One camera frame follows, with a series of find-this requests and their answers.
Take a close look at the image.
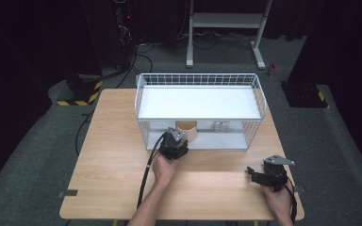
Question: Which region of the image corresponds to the cream ceramic cup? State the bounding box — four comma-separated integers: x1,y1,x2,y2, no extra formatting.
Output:
175,120,199,143

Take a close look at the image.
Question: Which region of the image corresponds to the white wire shelf rack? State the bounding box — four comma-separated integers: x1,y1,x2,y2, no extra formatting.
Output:
134,73,269,152

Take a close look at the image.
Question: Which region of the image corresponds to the person's left hand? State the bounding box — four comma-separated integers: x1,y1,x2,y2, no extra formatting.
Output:
151,152,181,190

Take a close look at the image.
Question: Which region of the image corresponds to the person's right hand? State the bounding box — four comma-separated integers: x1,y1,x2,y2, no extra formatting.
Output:
261,182,295,221

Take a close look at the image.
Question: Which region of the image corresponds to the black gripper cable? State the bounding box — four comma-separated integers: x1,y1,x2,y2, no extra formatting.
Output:
283,174,299,226
136,133,168,211

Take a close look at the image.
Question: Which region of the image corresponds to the bundle of floor cables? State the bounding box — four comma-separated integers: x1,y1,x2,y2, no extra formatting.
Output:
176,30,256,51

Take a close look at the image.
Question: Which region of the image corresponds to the black floor cable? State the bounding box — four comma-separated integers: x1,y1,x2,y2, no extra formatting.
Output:
74,110,95,157
115,42,156,89

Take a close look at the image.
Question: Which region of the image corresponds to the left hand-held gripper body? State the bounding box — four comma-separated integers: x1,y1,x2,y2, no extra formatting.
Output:
158,126,187,161

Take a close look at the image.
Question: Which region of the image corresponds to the white metal stand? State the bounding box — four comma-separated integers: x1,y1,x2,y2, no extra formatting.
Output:
185,0,273,71

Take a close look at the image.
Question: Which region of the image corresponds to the dark equipment rack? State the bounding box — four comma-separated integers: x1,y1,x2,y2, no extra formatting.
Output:
111,0,138,71

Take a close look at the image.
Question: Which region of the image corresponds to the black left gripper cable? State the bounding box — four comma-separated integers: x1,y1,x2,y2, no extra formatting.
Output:
136,133,168,211

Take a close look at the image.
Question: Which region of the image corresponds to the black yellow striped stand base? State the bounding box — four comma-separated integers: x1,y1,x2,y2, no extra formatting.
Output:
280,80,331,109
56,73,104,107

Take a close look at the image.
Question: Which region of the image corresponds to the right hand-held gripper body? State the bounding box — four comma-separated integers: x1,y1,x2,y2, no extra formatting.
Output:
261,154,296,193

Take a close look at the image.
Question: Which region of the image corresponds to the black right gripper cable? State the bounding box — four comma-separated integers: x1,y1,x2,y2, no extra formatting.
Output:
283,174,299,226

